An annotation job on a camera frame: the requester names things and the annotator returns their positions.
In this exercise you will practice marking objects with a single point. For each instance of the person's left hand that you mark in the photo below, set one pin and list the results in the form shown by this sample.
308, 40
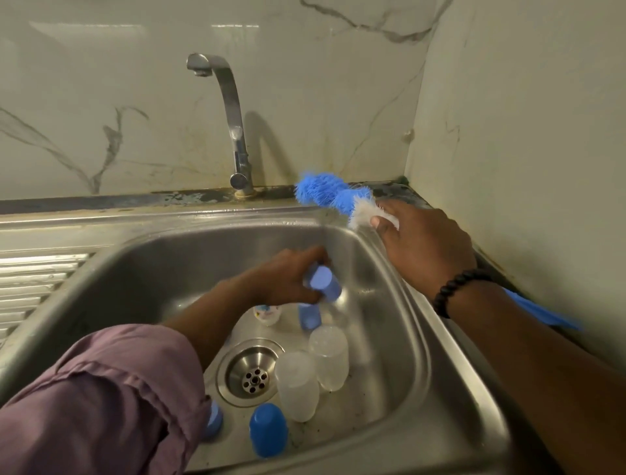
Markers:
279, 279

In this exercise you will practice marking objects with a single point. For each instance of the person's right hand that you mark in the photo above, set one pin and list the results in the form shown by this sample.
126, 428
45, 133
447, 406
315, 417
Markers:
426, 250

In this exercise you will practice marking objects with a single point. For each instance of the cartoon print baby bottle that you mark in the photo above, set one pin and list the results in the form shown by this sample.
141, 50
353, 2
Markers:
267, 314

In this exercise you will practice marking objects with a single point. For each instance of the blue cylindrical bottle cap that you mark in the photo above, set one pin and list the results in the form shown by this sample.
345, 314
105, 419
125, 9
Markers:
327, 284
310, 318

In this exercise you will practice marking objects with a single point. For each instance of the translucent bottle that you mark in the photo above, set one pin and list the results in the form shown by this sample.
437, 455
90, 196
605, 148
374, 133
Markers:
330, 357
297, 387

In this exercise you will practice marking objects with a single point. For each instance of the blue and white bottle brush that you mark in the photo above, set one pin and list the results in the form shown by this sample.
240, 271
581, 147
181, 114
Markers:
318, 188

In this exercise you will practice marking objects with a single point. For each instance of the translucent bottle front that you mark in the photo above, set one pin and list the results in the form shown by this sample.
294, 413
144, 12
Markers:
297, 387

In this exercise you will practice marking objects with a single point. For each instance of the dark blue dome cap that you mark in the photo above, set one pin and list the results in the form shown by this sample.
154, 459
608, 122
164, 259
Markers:
269, 431

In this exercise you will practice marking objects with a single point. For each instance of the person's left forearm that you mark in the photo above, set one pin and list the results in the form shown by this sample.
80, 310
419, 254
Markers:
210, 318

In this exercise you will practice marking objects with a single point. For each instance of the person's right forearm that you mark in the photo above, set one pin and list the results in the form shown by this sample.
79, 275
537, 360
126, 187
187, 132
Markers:
548, 387

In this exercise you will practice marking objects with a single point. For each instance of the metal sink drain strainer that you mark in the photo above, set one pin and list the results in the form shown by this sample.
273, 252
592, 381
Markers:
252, 374

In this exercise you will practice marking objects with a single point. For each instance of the stainless steel sink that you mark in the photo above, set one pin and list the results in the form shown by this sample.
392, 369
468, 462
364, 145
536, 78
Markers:
411, 391

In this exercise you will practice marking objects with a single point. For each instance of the chrome sink faucet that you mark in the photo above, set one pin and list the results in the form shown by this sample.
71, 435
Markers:
235, 117

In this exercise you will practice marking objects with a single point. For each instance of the pink shirt sleeve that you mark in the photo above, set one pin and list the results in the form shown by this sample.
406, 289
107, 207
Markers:
88, 406

